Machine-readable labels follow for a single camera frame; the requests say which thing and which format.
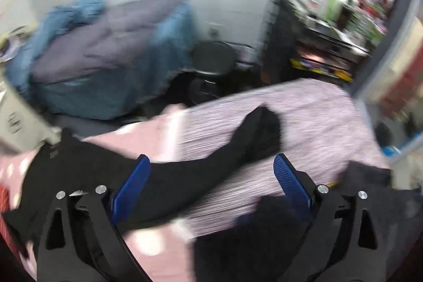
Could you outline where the black long-sleeved garment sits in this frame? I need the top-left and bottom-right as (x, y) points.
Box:
(0, 106), (282, 256)

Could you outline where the beige floor-standing machine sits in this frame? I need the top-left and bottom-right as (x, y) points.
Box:
(0, 71), (65, 155)

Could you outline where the mauve bed sheet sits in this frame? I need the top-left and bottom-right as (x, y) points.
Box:
(178, 77), (390, 236)

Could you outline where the red patterned pillow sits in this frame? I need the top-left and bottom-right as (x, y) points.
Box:
(0, 184), (20, 256)

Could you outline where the blue skirted bed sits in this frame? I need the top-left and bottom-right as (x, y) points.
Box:
(7, 1), (195, 121)

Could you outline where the black round stool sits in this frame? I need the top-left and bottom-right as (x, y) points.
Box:
(191, 40), (238, 98)

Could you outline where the pink polka-dot blanket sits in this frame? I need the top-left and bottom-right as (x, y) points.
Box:
(0, 104), (205, 282)

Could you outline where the dark grey cloth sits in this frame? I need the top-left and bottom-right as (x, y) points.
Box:
(193, 160), (423, 282)

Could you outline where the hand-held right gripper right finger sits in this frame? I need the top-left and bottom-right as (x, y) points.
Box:
(274, 153), (397, 282)

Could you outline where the blue jacket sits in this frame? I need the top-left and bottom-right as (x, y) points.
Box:
(7, 0), (108, 71)

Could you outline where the grey duvet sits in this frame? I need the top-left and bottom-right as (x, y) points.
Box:
(31, 0), (181, 84)

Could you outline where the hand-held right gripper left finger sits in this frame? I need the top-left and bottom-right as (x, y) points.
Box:
(36, 154), (151, 282)

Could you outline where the black shelf rack with goods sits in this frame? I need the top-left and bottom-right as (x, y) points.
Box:
(263, 0), (389, 86)

